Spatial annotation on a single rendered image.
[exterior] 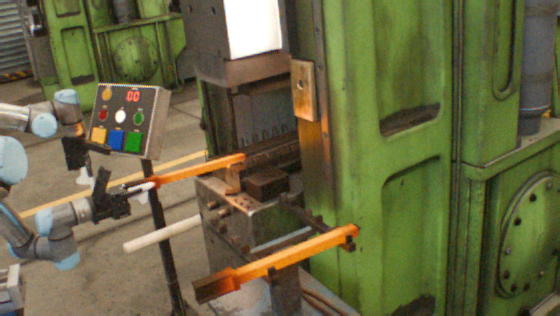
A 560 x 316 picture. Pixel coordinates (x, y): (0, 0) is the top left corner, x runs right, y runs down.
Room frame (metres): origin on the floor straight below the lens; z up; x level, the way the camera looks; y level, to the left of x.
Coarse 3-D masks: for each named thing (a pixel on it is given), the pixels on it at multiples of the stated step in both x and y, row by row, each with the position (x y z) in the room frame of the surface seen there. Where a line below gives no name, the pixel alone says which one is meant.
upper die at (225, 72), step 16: (208, 64) 1.70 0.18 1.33; (224, 64) 1.62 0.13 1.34; (240, 64) 1.65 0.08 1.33; (256, 64) 1.68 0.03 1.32; (272, 64) 1.71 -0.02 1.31; (288, 64) 1.75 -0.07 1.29; (208, 80) 1.72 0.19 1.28; (224, 80) 1.63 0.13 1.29; (240, 80) 1.65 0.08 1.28; (256, 80) 1.68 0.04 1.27
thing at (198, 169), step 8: (216, 160) 1.67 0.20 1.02; (224, 160) 1.67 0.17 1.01; (232, 160) 1.68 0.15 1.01; (184, 168) 1.61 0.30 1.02; (192, 168) 1.61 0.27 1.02; (200, 168) 1.62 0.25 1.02; (208, 168) 1.63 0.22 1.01; (216, 168) 1.65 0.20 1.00; (152, 176) 1.55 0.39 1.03; (160, 176) 1.56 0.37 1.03; (168, 176) 1.56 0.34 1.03; (176, 176) 1.57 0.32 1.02; (184, 176) 1.58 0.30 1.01; (128, 184) 1.50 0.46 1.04; (136, 184) 1.50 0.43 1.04; (160, 184) 1.53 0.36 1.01
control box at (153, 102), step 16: (96, 96) 2.18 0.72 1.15; (112, 96) 2.13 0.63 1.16; (144, 96) 2.04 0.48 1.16; (160, 96) 2.03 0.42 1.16; (96, 112) 2.14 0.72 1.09; (112, 112) 2.09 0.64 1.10; (128, 112) 2.05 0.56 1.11; (144, 112) 2.00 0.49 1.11; (160, 112) 2.01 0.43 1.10; (112, 128) 2.06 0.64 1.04; (128, 128) 2.01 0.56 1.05; (144, 128) 1.97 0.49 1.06; (160, 128) 2.00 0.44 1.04; (144, 144) 1.94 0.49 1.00; (160, 144) 1.99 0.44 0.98
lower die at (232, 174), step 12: (288, 132) 1.97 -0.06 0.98; (252, 144) 1.88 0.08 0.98; (264, 144) 1.84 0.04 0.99; (288, 144) 1.79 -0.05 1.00; (216, 156) 1.80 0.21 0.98; (252, 156) 1.71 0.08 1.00; (276, 156) 1.71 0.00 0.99; (288, 156) 1.73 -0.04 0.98; (228, 168) 1.67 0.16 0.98; (240, 168) 1.64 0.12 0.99; (252, 168) 1.65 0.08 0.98; (264, 168) 1.67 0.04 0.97; (300, 168) 1.75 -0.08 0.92; (228, 180) 1.68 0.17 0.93; (240, 180) 1.62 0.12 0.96
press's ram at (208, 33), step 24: (192, 0) 1.74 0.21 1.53; (216, 0) 1.61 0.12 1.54; (240, 0) 1.61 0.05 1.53; (264, 0) 1.65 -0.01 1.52; (192, 24) 1.77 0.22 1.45; (216, 24) 1.63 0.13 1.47; (240, 24) 1.60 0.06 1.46; (264, 24) 1.65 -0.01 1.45; (192, 48) 1.79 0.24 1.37; (216, 48) 1.65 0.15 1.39; (240, 48) 1.60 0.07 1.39; (264, 48) 1.64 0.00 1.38
